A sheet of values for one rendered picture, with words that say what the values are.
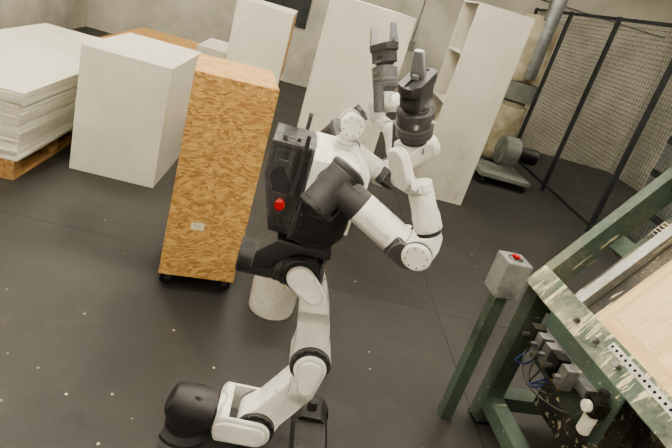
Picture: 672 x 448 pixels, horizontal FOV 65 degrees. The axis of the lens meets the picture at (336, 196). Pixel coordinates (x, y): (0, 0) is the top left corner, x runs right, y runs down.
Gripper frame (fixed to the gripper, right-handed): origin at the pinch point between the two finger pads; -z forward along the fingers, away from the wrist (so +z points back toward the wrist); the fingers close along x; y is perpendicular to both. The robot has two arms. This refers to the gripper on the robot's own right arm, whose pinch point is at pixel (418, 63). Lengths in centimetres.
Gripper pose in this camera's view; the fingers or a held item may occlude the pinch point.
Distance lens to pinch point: 119.0
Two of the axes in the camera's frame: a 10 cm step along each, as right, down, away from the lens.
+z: 0.3, 7.9, 6.1
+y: 8.6, 2.9, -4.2
